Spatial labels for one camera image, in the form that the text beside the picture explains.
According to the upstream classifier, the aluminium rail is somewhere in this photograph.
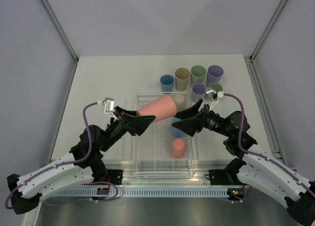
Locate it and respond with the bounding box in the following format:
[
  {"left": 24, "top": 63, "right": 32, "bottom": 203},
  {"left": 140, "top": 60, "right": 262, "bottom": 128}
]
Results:
[{"left": 103, "top": 158, "right": 231, "bottom": 188}]

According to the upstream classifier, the slotted cable duct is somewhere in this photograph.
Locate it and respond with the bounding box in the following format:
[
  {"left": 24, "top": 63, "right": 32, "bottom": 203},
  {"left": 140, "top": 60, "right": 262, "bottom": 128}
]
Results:
[{"left": 53, "top": 187, "right": 228, "bottom": 198}]

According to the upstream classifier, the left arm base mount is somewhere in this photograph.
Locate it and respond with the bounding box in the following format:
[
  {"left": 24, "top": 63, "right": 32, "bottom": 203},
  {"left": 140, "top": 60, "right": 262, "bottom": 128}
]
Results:
[{"left": 99, "top": 169, "right": 124, "bottom": 185}]

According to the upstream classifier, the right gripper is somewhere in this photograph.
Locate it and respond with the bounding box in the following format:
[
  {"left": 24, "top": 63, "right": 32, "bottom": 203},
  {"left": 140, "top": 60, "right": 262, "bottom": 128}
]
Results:
[{"left": 171, "top": 98, "right": 232, "bottom": 137}]

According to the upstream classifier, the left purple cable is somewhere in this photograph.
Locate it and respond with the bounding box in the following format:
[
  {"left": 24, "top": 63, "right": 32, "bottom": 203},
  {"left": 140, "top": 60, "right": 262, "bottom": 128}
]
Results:
[{"left": 4, "top": 101, "right": 104, "bottom": 210}]

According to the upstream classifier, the beige cup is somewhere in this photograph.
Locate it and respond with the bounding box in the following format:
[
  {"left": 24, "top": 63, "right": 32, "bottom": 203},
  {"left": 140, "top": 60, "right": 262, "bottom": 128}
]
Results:
[
  {"left": 175, "top": 67, "right": 190, "bottom": 92},
  {"left": 174, "top": 95, "right": 186, "bottom": 112}
]

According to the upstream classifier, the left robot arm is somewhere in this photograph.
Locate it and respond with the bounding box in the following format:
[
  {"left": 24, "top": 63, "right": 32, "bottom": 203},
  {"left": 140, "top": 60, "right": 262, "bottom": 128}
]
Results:
[{"left": 4, "top": 106, "right": 156, "bottom": 214}]

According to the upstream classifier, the pink cup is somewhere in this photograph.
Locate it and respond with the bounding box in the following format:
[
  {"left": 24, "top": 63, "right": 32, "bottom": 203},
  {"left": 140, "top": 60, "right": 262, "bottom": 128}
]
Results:
[
  {"left": 136, "top": 96, "right": 177, "bottom": 123},
  {"left": 170, "top": 138, "right": 186, "bottom": 159}
]

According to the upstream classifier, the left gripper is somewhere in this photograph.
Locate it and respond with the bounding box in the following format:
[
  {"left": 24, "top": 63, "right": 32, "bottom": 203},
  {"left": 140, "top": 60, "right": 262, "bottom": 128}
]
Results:
[{"left": 101, "top": 106, "right": 157, "bottom": 152}]

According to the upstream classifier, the white wire dish rack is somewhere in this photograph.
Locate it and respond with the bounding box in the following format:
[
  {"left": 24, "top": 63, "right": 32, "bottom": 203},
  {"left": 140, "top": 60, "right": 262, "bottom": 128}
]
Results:
[{"left": 133, "top": 91, "right": 196, "bottom": 179}]

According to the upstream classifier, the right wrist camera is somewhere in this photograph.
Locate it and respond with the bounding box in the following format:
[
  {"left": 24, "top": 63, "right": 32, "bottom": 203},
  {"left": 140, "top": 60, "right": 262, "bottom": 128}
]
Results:
[{"left": 205, "top": 87, "right": 224, "bottom": 110}]

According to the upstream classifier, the blue cup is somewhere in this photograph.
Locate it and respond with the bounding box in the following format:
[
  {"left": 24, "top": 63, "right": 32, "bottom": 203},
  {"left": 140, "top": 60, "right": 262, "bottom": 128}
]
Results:
[
  {"left": 170, "top": 117, "right": 186, "bottom": 138},
  {"left": 160, "top": 74, "right": 175, "bottom": 92}
]

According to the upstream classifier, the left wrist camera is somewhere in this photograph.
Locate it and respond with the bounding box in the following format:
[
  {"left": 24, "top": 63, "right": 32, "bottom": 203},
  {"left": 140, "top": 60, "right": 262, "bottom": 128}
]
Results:
[{"left": 97, "top": 97, "right": 117, "bottom": 119}]

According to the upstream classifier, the green cup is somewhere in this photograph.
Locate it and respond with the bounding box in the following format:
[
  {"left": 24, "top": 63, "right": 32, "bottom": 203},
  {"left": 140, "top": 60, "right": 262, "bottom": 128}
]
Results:
[
  {"left": 208, "top": 82, "right": 223, "bottom": 93},
  {"left": 190, "top": 65, "right": 207, "bottom": 87}
]

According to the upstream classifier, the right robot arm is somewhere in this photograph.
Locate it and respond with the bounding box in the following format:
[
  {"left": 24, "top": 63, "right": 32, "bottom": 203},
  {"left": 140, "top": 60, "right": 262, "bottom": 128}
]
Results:
[{"left": 172, "top": 101, "right": 315, "bottom": 226}]

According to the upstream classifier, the purple cup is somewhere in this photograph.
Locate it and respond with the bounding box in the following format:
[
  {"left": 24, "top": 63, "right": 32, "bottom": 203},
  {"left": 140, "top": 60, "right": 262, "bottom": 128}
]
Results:
[
  {"left": 191, "top": 83, "right": 206, "bottom": 103},
  {"left": 206, "top": 65, "right": 224, "bottom": 86}
]

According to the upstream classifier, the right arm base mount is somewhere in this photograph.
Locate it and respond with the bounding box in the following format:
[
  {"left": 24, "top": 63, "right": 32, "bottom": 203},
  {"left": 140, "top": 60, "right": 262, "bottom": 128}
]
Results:
[{"left": 204, "top": 169, "right": 239, "bottom": 186}]

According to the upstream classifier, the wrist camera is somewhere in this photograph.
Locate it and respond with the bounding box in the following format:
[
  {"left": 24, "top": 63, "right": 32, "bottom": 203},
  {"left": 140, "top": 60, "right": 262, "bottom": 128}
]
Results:
[
  {"left": 97, "top": 97, "right": 117, "bottom": 119},
  {"left": 205, "top": 87, "right": 224, "bottom": 110}
]

